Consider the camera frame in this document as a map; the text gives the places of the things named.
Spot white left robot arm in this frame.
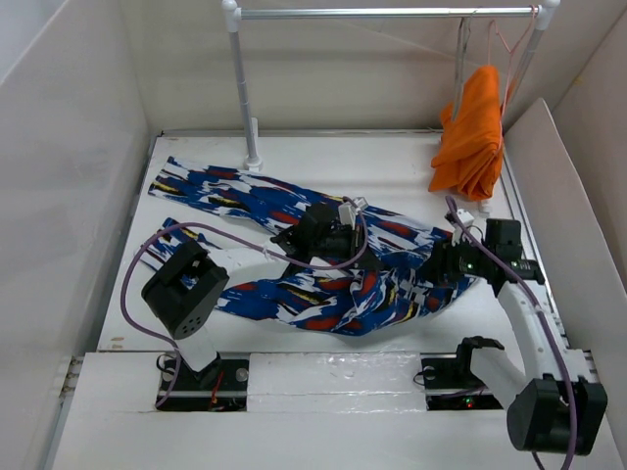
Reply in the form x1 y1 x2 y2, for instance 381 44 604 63
141 201 367 389

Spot orange cloth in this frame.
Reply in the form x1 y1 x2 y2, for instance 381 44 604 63
428 66 504 202

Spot grey clothes hanger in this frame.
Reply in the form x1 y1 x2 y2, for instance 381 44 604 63
452 17 471 121

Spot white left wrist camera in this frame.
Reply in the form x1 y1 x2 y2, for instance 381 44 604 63
338 197 368 229

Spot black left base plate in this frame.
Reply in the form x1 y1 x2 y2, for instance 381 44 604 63
155 353 250 412

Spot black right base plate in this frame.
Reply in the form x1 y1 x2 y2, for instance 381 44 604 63
413 352 502 411

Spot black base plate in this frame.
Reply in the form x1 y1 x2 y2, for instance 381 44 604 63
155 353 250 412
413 352 502 411

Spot white clothes rack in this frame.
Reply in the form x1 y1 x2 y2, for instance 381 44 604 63
221 1 560 170

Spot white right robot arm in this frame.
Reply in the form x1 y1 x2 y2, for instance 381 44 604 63
420 214 607 461

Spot pink wire hanger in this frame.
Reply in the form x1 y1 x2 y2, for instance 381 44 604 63
487 5 541 115

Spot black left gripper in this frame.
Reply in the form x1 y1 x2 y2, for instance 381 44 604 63
309 223 382 269

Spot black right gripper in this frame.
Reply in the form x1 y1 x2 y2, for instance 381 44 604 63
413 230 494 285

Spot blue patterned trousers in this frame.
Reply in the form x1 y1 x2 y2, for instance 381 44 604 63
148 158 476 336

